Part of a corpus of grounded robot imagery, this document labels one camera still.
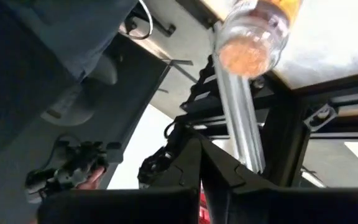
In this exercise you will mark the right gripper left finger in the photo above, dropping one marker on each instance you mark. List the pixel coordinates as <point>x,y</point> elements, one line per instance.
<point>120,205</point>

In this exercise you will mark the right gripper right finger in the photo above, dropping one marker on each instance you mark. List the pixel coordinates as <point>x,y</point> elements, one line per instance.
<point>291,205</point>

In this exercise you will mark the person's hand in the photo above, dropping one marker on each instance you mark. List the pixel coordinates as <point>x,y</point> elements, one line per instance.
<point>90,180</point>

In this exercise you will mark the black hand controller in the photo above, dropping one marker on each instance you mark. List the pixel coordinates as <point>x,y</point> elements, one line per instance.
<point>64,168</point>

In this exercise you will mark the person's shoe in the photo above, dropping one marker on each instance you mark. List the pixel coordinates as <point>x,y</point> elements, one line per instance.
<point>76,96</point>

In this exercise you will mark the clear jar with orange granules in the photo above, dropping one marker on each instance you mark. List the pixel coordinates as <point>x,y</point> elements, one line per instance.
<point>253,37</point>

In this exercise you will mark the person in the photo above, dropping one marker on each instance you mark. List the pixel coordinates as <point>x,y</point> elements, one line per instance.
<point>26,46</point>

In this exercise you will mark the silver aluminium frame post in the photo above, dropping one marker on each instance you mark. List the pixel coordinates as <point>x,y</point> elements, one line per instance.
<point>241,124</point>

